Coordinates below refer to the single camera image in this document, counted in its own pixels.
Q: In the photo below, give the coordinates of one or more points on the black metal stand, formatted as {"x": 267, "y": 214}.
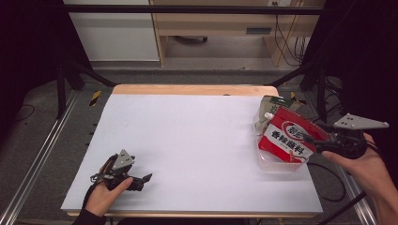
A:
{"x": 61, "y": 87}
{"x": 320, "y": 90}

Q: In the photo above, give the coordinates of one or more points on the yellow black tape strip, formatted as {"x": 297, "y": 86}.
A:
{"x": 95, "y": 97}
{"x": 297, "y": 99}

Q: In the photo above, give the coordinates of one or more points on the clear plastic container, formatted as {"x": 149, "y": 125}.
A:
{"x": 272, "y": 164}

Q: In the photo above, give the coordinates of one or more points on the white table sheet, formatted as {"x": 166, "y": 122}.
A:
{"x": 187, "y": 150}

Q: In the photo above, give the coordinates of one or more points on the wooden desk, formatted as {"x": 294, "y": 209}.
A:
{"x": 219, "y": 22}

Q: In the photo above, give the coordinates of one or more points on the white cabinet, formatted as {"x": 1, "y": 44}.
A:
{"x": 115, "y": 34}

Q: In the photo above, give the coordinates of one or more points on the person's right hand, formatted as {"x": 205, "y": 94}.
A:
{"x": 369, "y": 168}

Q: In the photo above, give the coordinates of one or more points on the aluminium rail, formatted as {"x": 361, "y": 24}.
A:
{"x": 352, "y": 187}
{"x": 37, "y": 162}

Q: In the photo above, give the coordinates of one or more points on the person's left hand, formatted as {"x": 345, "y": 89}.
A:
{"x": 103, "y": 200}

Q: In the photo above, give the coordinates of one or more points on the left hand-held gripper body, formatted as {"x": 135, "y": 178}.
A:
{"x": 120, "y": 168}

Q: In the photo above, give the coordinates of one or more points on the wooden table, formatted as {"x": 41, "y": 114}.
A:
{"x": 194, "y": 90}

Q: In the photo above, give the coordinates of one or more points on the red seasoning packet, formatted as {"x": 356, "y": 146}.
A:
{"x": 287, "y": 137}

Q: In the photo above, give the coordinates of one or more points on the black horizontal frame bar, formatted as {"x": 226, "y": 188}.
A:
{"x": 187, "y": 9}

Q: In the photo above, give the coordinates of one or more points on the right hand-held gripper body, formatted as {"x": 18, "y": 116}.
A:
{"x": 350, "y": 140}

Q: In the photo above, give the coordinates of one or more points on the black curtain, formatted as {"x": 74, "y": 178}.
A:
{"x": 366, "y": 62}
{"x": 28, "y": 47}

